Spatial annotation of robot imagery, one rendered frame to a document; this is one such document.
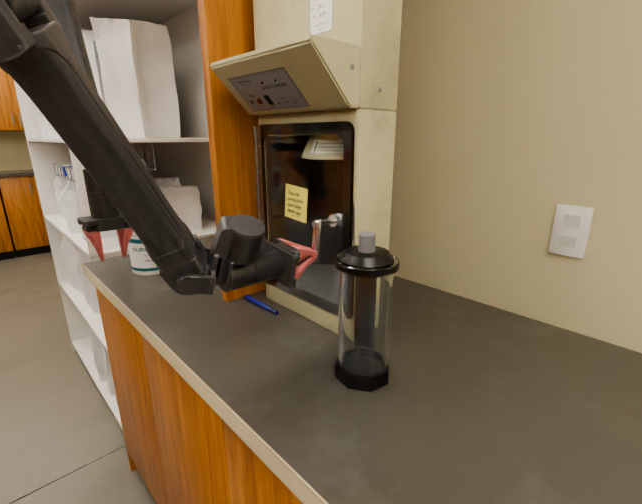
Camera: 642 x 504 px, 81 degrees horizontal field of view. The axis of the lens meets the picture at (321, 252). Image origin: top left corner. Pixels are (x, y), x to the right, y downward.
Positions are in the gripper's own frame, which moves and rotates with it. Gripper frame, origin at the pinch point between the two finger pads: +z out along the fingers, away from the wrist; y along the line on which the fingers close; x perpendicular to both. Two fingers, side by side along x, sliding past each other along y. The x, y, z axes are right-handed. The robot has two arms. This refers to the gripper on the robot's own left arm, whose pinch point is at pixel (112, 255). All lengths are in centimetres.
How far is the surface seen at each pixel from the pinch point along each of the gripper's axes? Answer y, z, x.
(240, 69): 22, -39, -24
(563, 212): 74, -9, -70
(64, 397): -5, 109, 129
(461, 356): 44, 17, -65
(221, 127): 25.4, -28.2, -8.9
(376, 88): 37, -34, -46
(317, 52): 22, -38, -46
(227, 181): 25.9, -15.5, -8.9
